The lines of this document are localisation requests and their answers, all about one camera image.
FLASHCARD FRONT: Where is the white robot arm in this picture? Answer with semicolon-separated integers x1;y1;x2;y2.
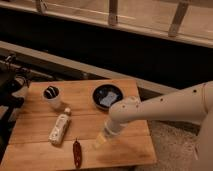
93;81;213;171

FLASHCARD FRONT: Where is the red dried chili pepper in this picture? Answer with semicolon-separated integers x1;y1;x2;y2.
73;140;82;169

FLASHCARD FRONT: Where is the pale cloth in bowl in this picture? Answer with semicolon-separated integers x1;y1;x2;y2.
100;92;118;107

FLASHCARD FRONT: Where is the white plastic bottle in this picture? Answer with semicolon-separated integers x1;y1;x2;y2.
49;107;71;145

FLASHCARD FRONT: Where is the black bowl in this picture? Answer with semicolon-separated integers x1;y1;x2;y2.
92;84;123;111

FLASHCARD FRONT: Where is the white cup with dark contents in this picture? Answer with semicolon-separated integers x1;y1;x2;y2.
43;86;62;109

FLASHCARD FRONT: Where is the black equipment at left edge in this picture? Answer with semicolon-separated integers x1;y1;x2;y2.
0;55;30;162

